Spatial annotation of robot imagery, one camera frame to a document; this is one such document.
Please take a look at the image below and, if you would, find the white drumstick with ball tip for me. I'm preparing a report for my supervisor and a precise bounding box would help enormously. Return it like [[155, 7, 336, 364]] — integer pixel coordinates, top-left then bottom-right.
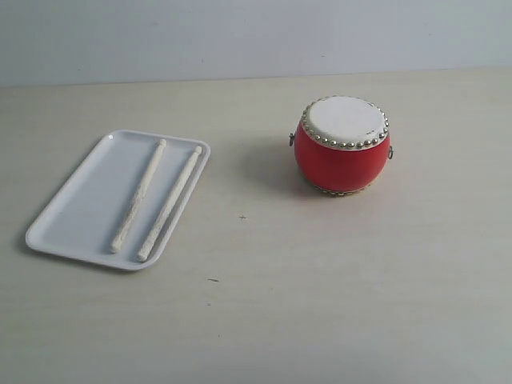
[[137, 146, 202, 262]]

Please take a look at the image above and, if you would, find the small red drum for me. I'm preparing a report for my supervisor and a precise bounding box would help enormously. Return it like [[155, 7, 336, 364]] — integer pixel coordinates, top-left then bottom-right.
[[289, 95, 394, 196]]

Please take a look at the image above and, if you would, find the white rectangular plastic tray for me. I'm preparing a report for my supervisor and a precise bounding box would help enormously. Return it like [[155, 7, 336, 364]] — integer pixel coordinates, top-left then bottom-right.
[[26, 130, 210, 271]]

